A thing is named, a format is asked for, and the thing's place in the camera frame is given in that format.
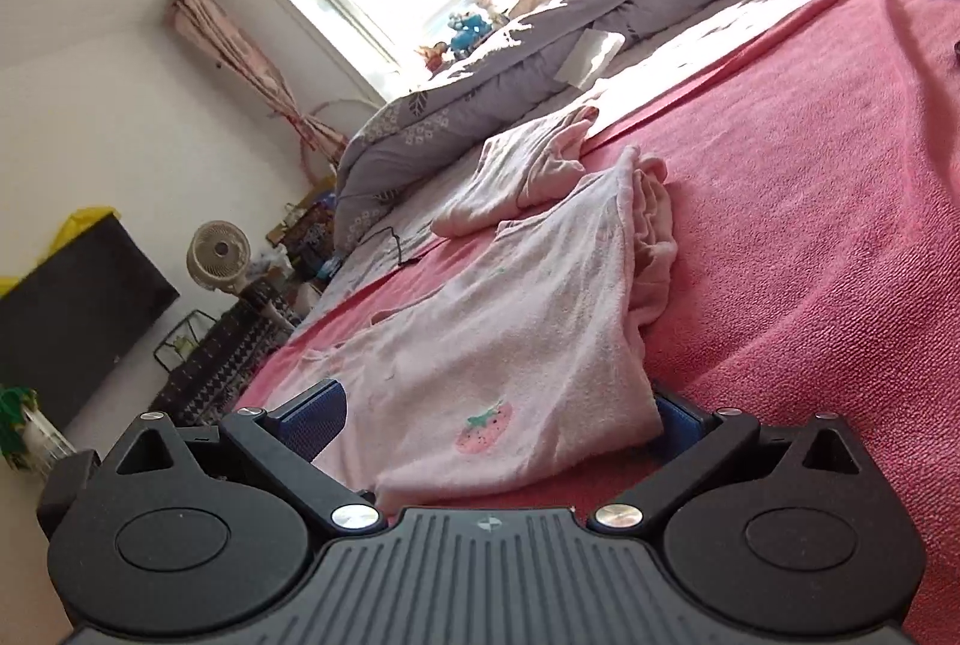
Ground green artificial plant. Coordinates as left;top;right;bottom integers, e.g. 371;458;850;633
0;386;40;467

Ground black cable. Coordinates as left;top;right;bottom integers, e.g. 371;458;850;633
367;226;422;269

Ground light pink folded garment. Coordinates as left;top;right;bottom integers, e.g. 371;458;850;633
431;105;601;239

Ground white grid panel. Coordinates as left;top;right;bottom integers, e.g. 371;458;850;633
21;411;77;467

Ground pink bed blanket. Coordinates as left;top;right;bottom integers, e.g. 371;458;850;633
232;0;960;645

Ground white paper sheet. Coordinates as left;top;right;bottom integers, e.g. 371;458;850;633
559;30;628;90

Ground pink strawberry pajama top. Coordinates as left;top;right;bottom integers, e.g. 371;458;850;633
298;163;667;515

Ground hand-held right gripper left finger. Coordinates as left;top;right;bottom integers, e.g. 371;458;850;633
97;379;388;533

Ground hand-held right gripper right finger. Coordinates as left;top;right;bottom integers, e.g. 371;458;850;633
589;385;863;533

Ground yellow cloth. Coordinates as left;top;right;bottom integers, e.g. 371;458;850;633
0;206;122;298

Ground light pink pants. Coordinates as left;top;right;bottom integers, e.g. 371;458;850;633
619;144;680;335

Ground grey bed sheet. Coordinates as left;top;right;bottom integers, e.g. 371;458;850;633
330;0;923;275

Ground black patterned cloth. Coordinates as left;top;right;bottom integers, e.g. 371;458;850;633
154;280;295;425

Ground round white hoop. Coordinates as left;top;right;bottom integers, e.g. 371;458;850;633
296;99;380;181

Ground black wire basket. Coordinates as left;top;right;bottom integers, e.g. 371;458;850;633
154;307;223;373

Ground blue plush toy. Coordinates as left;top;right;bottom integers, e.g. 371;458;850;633
448;7;493;54

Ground black wall television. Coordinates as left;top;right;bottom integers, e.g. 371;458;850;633
0;214;182;429

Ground beige table fan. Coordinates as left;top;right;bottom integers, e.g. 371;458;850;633
187;220;253;294

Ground pink patterned curtain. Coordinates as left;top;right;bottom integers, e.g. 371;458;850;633
166;0;350;167

